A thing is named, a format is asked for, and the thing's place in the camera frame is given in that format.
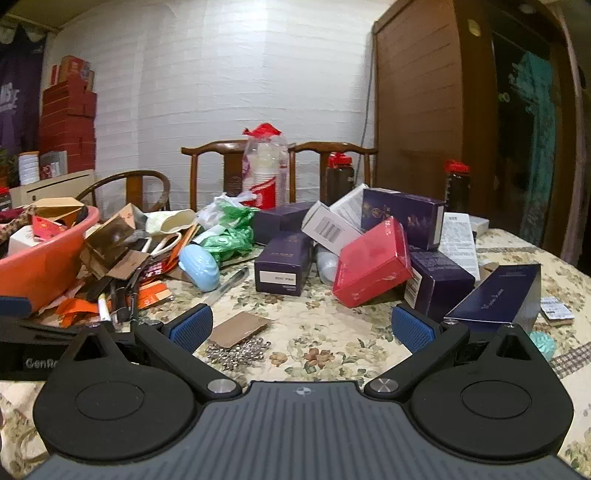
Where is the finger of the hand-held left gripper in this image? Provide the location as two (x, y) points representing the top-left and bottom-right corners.
(0, 297), (30, 320)

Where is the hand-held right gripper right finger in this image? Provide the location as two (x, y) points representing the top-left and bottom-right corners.
(364, 304), (553, 401)

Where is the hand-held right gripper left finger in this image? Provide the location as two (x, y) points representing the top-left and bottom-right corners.
(60, 303), (244, 401)

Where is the pink plastic basin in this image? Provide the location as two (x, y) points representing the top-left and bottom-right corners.
(0, 205), (101, 315)

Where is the light blue egg-shaped case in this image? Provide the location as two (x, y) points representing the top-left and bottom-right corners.
(178, 244), (221, 293)

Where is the tall purple cosmetic box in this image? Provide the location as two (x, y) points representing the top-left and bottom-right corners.
(254, 232), (315, 297)

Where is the large purple patterned box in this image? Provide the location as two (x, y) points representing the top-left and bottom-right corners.
(361, 188), (447, 253)

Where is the orange packet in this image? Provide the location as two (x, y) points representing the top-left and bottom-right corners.
(137, 281), (171, 310)

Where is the brown paper envelope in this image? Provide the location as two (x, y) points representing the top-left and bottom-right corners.
(208, 311), (273, 350)

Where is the pile of silver pins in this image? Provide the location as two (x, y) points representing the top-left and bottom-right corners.
(205, 338), (273, 371)

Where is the clear plastic syringe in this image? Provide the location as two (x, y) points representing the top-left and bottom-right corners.
(202, 267), (250, 308)

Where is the red and white small box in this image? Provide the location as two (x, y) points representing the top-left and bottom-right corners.
(9, 216), (63, 256)

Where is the leopard print cloth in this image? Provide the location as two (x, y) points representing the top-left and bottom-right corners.
(0, 207), (38, 246)

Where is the long dark blue box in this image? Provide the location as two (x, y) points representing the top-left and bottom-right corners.
(444, 263), (542, 336)

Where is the green plastic bag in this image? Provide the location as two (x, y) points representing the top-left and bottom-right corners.
(198, 205), (260, 269)

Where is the tall white text box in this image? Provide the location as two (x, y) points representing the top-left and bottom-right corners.
(438, 212), (482, 283)

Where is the crumpled cream paper cup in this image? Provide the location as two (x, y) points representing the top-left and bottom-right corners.
(145, 209), (197, 234)

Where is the white plastic bottle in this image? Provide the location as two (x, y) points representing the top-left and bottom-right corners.
(316, 244), (341, 285)

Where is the pile of brown cardboard scraps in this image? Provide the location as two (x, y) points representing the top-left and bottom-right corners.
(80, 202), (186, 298)

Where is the white plastic bag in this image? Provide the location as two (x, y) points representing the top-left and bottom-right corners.
(198, 193), (253, 228)

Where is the white cabinet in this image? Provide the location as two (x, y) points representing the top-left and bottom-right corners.
(9, 169), (96, 209)

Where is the small teal object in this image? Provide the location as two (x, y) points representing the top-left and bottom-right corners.
(530, 329), (555, 364)

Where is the white barcode box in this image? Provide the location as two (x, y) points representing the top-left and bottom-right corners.
(301, 200), (364, 258)

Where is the white tin can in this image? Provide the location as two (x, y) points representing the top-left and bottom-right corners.
(18, 151), (40, 186)

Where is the white printed box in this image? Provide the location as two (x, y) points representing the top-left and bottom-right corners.
(329, 184), (371, 223)

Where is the small card pack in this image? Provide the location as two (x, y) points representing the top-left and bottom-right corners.
(539, 297), (576, 327)

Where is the dark bottle red cap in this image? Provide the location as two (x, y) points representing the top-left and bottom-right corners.
(325, 152), (356, 207)
(444, 159), (472, 214)

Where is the round-back wooden chair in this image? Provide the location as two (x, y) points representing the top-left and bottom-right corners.
(75, 170), (172, 214)

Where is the bag of paper cups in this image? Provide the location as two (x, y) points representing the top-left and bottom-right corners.
(241, 123), (290, 209)

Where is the stack of red boxes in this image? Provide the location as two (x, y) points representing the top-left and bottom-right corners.
(39, 55), (98, 172)

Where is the dark purple hanging cloth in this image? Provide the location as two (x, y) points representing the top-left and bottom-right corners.
(0, 23), (48, 155)

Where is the brown wooden wardrobe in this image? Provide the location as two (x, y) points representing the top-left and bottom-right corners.
(371, 0), (591, 278)

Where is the black wall cable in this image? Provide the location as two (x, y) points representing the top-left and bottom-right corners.
(363, 85), (376, 149)

